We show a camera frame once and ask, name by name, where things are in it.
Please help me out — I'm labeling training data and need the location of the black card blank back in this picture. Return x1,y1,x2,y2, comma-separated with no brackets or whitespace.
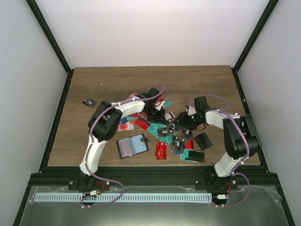
194,132,213,151

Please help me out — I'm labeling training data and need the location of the black leather card holder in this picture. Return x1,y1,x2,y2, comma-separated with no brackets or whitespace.
116,134,149,159

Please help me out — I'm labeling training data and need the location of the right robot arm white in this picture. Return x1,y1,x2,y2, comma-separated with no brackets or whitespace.
174,96,261,190

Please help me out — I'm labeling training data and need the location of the black front rail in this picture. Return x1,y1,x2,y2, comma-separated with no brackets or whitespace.
28,165,279,191

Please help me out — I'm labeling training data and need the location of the white card red circle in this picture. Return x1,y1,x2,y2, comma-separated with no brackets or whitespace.
118,121,134,131

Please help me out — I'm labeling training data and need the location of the red VIP card bottom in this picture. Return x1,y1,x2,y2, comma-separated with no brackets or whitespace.
155,141,168,160

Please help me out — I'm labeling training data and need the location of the black frame post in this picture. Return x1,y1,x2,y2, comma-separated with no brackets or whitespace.
26,0,72,74
232,0,279,73

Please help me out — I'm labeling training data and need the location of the light blue slotted cable duct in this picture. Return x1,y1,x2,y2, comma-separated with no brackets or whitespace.
34,193,212,203

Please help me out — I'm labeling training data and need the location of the black box on cards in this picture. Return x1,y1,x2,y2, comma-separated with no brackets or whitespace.
185,151,205,163

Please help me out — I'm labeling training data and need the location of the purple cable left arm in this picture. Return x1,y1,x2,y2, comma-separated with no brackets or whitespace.
79,82,165,208

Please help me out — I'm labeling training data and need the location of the black frame post left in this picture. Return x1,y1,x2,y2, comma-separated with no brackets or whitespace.
26,0,72,74

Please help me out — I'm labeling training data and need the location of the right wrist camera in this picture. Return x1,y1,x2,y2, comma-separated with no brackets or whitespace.
185,105,196,116

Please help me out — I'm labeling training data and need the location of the black frame post right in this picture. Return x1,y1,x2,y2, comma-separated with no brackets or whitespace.
232,0,279,73

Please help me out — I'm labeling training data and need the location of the teal card right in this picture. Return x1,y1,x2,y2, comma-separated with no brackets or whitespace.
162,99,172,109

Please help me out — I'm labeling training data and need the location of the black VIP card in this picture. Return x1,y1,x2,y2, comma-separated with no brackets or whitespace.
82,98,97,108

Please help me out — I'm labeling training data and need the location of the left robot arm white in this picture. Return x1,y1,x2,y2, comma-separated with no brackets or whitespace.
77,83,165,190

